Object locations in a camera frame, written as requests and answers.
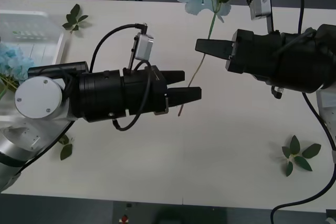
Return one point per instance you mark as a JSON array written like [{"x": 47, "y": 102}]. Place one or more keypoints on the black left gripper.
[{"x": 139, "y": 93}]

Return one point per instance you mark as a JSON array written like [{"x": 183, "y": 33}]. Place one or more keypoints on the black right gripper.
[{"x": 252, "y": 53}]

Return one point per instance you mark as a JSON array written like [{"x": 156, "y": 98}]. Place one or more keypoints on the silver and black left arm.
[{"x": 99, "y": 95}]

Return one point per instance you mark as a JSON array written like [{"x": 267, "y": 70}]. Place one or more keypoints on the silver and black right arm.
[{"x": 302, "y": 72}]

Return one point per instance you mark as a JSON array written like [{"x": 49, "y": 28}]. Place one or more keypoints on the loose green leaf twig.
[
  {"x": 74, "y": 18},
  {"x": 65, "y": 151},
  {"x": 296, "y": 153}
]

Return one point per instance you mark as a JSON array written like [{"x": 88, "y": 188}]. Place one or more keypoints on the shallow white box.
[{"x": 50, "y": 27}]

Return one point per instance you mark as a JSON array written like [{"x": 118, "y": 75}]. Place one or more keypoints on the pale blue flower, short stem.
[{"x": 15, "y": 58}]

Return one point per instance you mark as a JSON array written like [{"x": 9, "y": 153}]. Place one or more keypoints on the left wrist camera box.
[{"x": 144, "y": 47}]

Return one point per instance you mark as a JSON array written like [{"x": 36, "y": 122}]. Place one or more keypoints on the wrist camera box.
[
  {"x": 261, "y": 3},
  {"x": 144, "y": 47}
]

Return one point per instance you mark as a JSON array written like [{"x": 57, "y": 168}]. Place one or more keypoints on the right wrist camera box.
[{"x": 261, "y": 3}]

